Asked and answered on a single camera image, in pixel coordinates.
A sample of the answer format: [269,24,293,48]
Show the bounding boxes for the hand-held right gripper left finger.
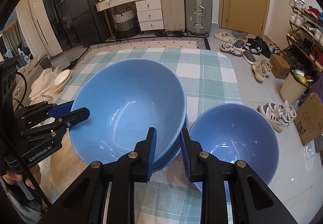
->
[38,127,157,224]

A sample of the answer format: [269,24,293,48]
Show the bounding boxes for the person's left hand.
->
[2,163,42,190]

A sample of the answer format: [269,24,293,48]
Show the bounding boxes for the white tall cabinet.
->
[26,0,63,58]

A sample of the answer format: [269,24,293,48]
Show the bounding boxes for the green checked tablecloth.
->
[49,47,244,224]

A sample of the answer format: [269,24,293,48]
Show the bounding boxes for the beige slippers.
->
[214,33,234,42]

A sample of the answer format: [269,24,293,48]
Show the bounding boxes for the grey refrigerator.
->
[62,0,111,48]

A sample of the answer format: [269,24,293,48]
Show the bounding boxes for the grey white woven basket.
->
[112,7,139,39]

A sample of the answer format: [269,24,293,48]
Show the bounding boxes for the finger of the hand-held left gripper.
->
[14,102,76,126]
[19,107,91,140]

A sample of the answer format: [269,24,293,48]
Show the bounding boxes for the white plastic bag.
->
[28,65,62,99]

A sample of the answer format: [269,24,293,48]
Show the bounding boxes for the black white patterned rug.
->
[81,37,211,52]

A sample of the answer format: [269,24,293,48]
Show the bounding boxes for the grey sofa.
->
[19,54,51,75]

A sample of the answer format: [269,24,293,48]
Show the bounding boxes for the dark glass cabinet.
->
[39,0,84,49]

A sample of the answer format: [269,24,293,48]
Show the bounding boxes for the cream trash bin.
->
[280,69,313,105]

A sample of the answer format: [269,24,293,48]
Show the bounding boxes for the grey door mat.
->
[231,30,249,41]

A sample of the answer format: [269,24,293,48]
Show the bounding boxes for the metal shoe rack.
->
[285,0,323,75]

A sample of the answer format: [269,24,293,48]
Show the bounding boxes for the small white paper bowl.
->
[51,69,72,92]

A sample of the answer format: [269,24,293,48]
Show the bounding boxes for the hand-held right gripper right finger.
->
[180,128,298,224]

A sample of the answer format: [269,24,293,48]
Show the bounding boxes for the white green sneaker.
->
[267,101,297,123]
[259,105,288,133]

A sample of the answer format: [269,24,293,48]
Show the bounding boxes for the silver suitcase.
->
[184,0,213,37]

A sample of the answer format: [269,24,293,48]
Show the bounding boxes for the large printed cardboard box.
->
[294,93,323,146]

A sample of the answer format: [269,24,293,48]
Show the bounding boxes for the small brown cardboard box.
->
[270,53,290,79]

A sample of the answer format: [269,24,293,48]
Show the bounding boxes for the white vanity desk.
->
[95,0,164,37]

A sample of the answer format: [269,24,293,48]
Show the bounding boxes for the rows of stored shoes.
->
[288,0,323,68]

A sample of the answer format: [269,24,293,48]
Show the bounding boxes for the blue ceramic bowl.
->
[69,59,188,165]
[188,103,280,204]
[151,115,189,173]

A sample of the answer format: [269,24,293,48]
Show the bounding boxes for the white suitcase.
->
[159,0,186,34]

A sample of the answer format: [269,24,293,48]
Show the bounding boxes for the pile of mixed shoes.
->
[220,36,282,83]

